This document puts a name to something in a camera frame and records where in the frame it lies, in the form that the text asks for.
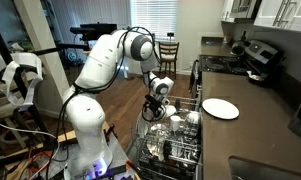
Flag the white plate on counter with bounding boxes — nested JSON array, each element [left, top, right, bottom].
[[202, 98, 240, 120]]

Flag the white bowl in rack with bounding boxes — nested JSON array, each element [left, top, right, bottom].
[[186, 111, 201, 125]]

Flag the white upper cabinets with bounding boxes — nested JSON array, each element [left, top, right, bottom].
[[221, 0, 301, 32]]

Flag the window blinds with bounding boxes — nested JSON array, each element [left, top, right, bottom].
[[130, 0, 178, 40]]

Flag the kitchen sink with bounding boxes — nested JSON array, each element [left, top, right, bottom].
[[228, 156, 301, 180]]

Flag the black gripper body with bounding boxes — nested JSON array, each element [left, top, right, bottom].
[[142, 94, 166, 121]]

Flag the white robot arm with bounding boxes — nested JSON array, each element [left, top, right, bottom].
[[63, 27, 175, 180]]

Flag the wooden chair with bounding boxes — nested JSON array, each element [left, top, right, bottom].
[[159, 42, 179, 76]]

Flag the stainless steel stove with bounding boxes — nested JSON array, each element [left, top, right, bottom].
[[194, 40, 283, 87]]

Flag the white mug with text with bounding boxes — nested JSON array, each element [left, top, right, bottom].
[[170, 115, 181, 131]]

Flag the white plate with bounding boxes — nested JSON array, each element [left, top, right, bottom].
[[164, 105, 176, 117], [202, 98, 240, 120]]

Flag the wire dishwasher rack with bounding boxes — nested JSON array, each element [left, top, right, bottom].
[[129, 96, 203, 180]]

